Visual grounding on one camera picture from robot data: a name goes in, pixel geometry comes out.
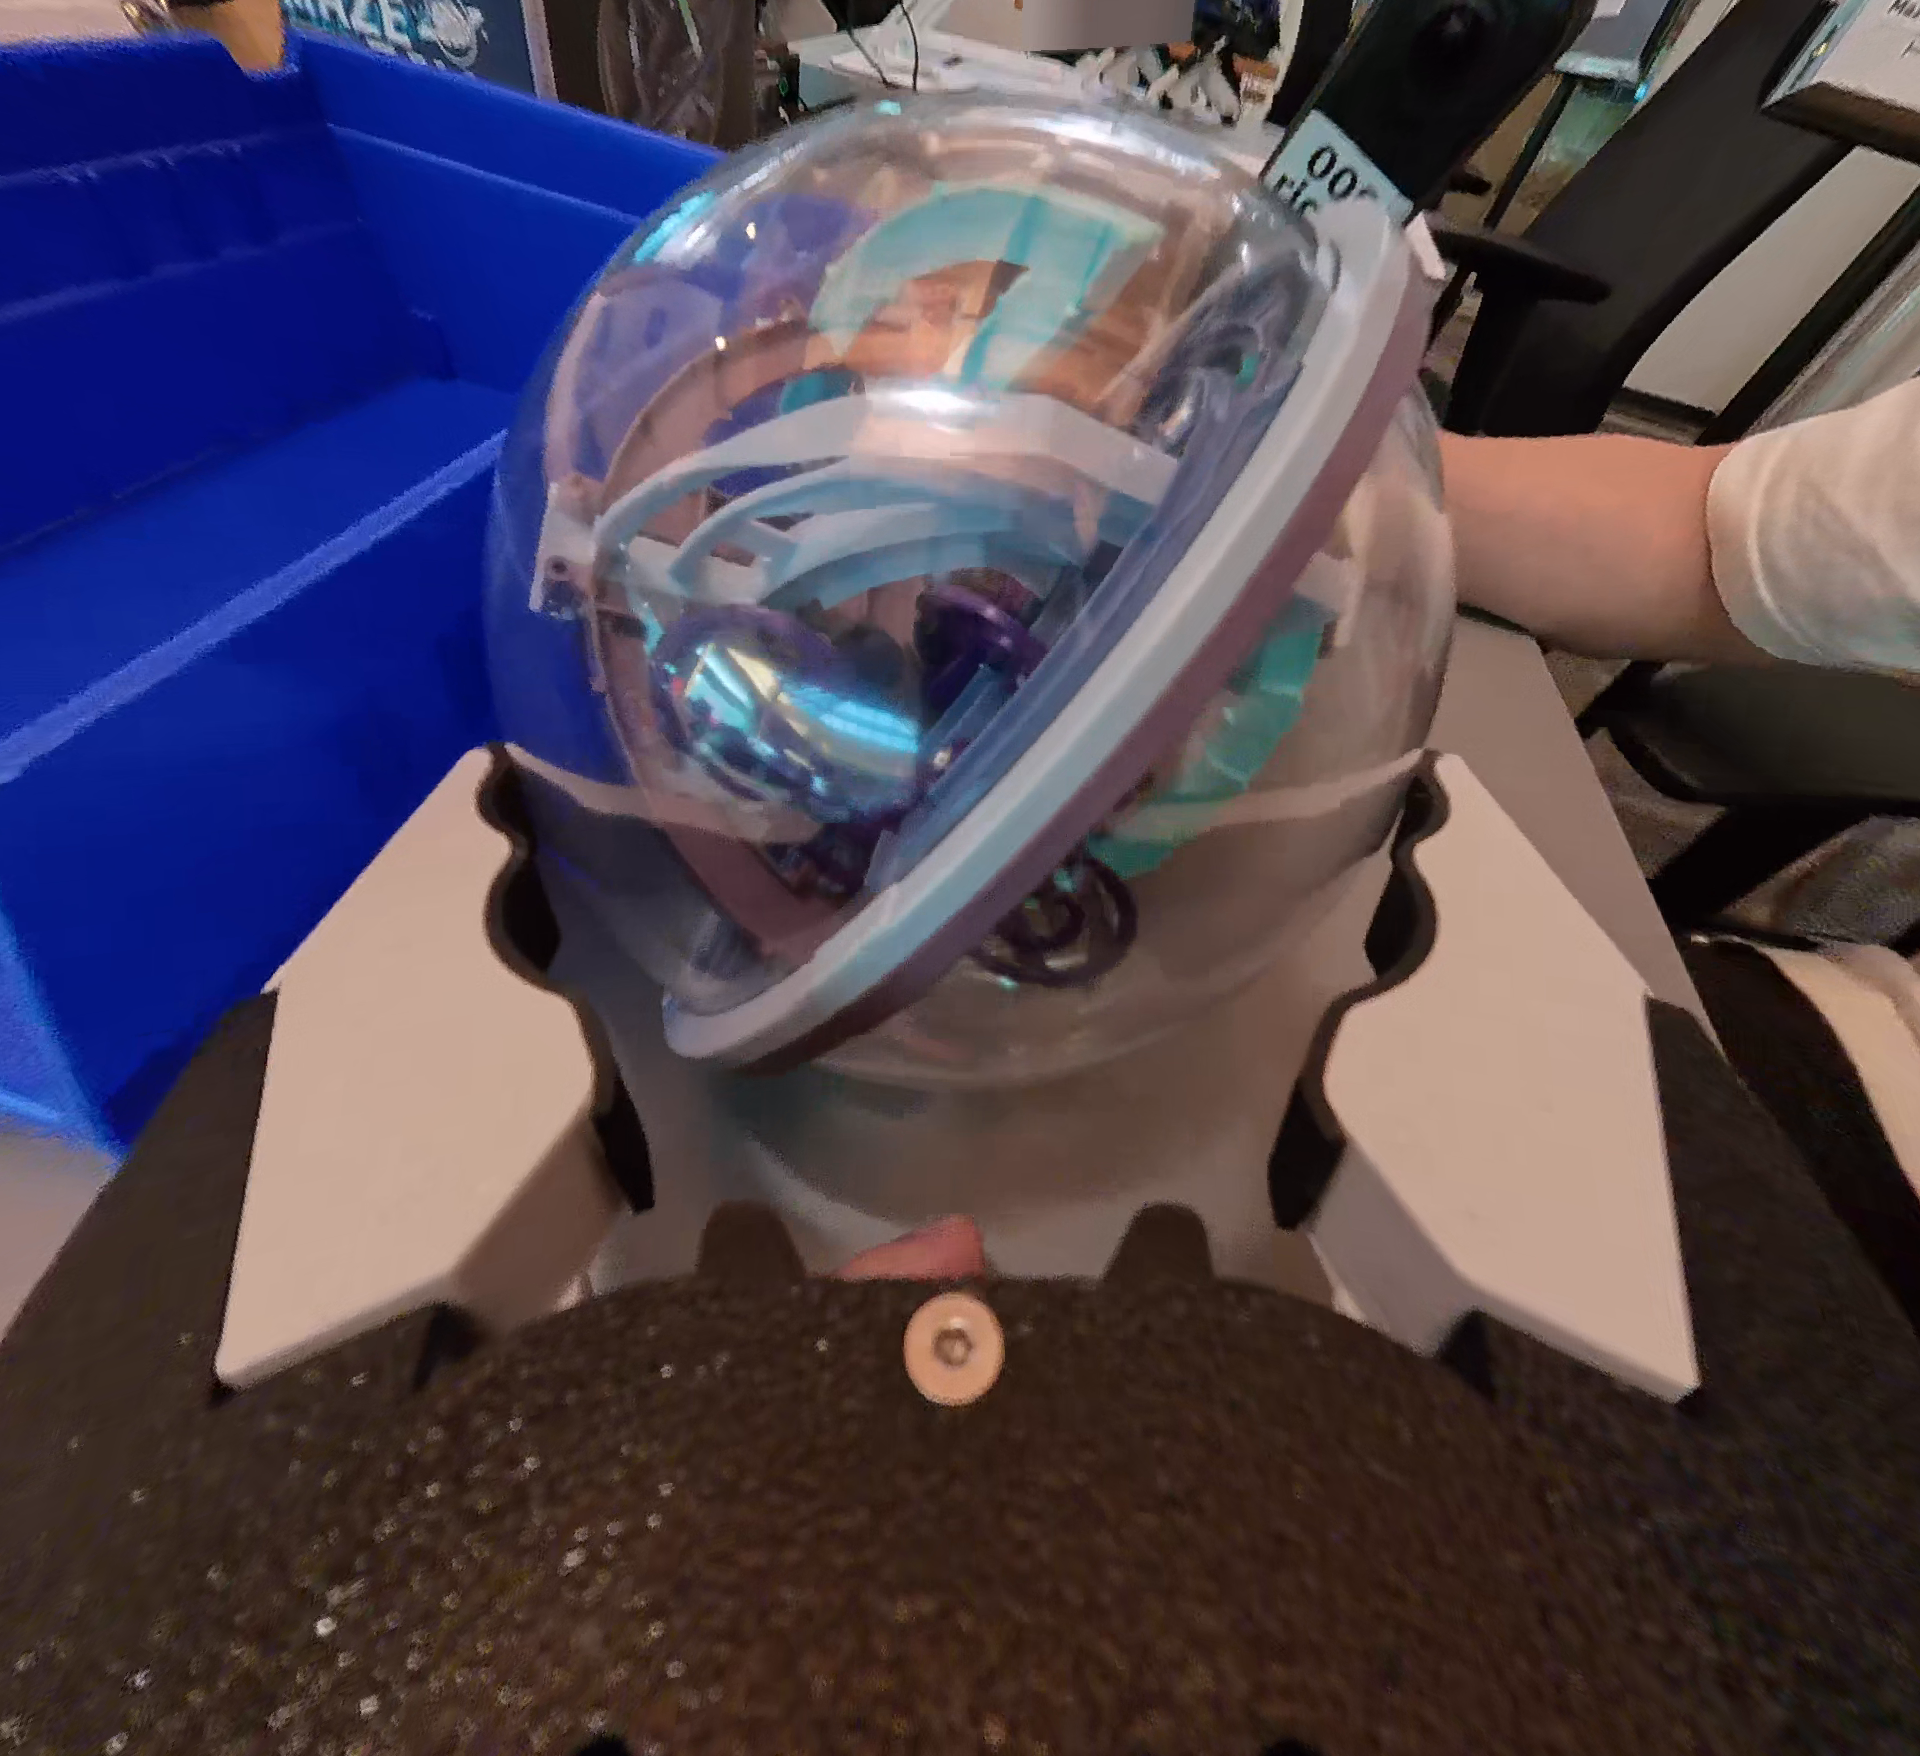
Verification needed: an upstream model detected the white printed t-shirt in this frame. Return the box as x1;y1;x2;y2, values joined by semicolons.
1706;378;1920;677

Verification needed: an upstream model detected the black office chair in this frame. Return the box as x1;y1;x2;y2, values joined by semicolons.
1426;0;1900;437
1576;653;1920;933

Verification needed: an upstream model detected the clear plastic maze ball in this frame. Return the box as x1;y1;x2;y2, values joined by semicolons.
483;83;1461;1083

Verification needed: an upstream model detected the person's left hand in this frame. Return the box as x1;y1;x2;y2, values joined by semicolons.
838;1216;989;1279

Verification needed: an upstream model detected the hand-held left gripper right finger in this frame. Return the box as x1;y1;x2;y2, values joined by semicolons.
1273;754;1704;1400

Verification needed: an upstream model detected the person's right forearm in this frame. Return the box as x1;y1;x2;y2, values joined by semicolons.
1439;427;1727;662

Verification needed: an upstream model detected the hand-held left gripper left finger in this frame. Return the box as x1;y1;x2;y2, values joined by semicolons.
214;744;654;1389

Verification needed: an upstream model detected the blue plastic bin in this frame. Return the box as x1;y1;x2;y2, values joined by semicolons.
0;30;722;1156

